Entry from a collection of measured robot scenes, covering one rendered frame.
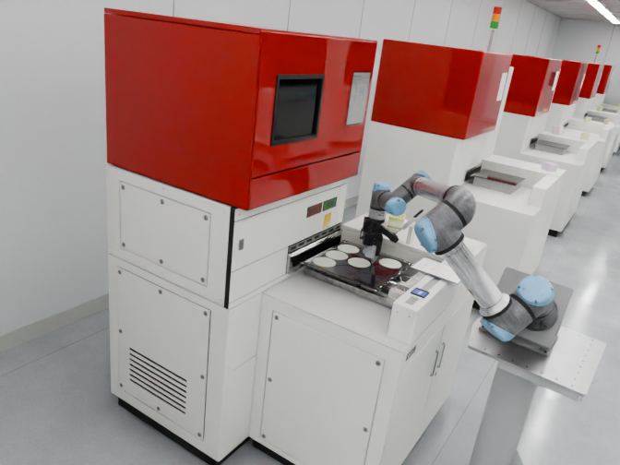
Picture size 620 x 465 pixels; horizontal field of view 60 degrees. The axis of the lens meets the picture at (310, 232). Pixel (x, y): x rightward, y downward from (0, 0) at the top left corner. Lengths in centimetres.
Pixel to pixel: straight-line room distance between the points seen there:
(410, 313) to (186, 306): 88
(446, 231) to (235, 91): 82
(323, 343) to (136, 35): 133
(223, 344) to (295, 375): 33
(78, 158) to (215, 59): 158
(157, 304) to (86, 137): 127
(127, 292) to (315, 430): 99
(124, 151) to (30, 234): 112
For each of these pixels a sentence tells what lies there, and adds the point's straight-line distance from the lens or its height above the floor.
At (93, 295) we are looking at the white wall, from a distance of 364.
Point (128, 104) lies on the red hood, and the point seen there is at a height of 148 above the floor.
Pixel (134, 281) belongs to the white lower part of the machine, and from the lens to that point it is 241.
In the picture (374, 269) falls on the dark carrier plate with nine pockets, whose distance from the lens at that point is 233.
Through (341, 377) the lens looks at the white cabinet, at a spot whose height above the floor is 61.
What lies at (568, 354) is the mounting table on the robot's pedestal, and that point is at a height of 82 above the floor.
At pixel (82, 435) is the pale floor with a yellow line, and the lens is 280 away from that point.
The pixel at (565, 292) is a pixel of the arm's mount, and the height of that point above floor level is 102.
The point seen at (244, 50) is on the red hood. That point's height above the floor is 175.
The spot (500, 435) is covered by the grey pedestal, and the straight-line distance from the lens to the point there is 240.
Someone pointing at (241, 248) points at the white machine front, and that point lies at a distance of 196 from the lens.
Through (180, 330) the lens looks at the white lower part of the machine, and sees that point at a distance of 229.
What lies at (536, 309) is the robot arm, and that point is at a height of 103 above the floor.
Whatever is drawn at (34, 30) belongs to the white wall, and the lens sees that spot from 306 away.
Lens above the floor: 184
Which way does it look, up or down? 21 degrees down
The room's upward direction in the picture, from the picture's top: 7 degrees clockwise
